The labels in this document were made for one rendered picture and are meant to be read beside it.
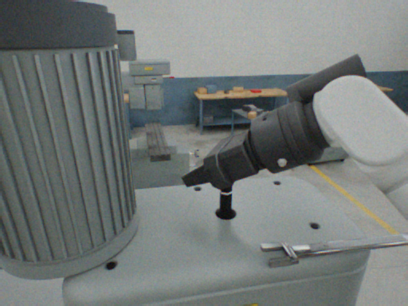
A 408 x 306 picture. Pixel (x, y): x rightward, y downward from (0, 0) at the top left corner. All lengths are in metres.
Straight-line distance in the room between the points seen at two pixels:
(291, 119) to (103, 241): 0.30
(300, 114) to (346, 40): 8.16
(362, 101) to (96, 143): 0.30
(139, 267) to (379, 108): 0.35
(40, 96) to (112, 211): 0.17
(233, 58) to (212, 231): 6.84
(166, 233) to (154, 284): 0.09
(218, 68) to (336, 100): 6.81
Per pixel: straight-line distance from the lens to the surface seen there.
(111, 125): 0.36
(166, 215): 0.50
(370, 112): 0.35
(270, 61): 7.55
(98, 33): 0.34
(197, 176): 0.44
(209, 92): 6.61
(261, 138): 0.38
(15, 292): 0.64
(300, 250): 0.44
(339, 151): 5.50
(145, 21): 6.90
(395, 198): 0.38
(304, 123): 0.37
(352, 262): 0.49
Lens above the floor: 2.18
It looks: 23 degrees down
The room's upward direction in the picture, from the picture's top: straight up
